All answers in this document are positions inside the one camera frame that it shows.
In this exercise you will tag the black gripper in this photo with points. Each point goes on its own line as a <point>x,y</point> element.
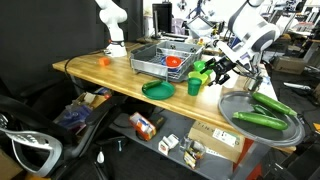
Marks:
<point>220,67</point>

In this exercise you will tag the green cup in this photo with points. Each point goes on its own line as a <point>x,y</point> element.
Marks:
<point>194,85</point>

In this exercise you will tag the white active robot arm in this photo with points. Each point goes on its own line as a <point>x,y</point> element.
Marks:
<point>255,35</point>

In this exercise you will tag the white second robot arm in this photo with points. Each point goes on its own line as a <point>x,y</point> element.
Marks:
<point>111,15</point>

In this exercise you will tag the bright green bowl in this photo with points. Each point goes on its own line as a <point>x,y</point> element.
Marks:
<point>200,65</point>

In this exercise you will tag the stainless steel cup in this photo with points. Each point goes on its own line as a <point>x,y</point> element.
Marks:
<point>253,85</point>

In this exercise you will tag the red bowl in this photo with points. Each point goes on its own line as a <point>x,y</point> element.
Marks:
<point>172,61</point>

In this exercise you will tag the blue bowl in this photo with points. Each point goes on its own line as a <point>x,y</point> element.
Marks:
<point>169,69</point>

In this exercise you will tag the round grey tray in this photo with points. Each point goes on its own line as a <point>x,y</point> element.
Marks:
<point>242,101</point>

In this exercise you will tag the small dark green pepper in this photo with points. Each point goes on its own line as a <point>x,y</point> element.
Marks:
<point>262,110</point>

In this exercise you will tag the green plate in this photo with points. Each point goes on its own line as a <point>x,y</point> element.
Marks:
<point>161,92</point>

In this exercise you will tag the large green zucchini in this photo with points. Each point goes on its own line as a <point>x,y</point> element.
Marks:
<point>261,119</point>

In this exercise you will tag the small cucumber on plate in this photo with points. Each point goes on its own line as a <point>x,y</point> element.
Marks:
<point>151,84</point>

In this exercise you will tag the cardboard box under table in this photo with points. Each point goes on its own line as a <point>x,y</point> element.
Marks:
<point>225,143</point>

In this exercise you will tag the grey dish rack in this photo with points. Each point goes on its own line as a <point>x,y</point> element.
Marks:
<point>147,59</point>

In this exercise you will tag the black monitor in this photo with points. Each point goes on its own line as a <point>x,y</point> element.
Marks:
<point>162,18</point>

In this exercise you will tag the orange snack package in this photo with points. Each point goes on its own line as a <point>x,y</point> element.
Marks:
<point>143,126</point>

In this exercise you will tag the orange block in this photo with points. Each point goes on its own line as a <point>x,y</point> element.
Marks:
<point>104,61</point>

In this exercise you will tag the black office chair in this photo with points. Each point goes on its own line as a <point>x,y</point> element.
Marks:
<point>41,146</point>

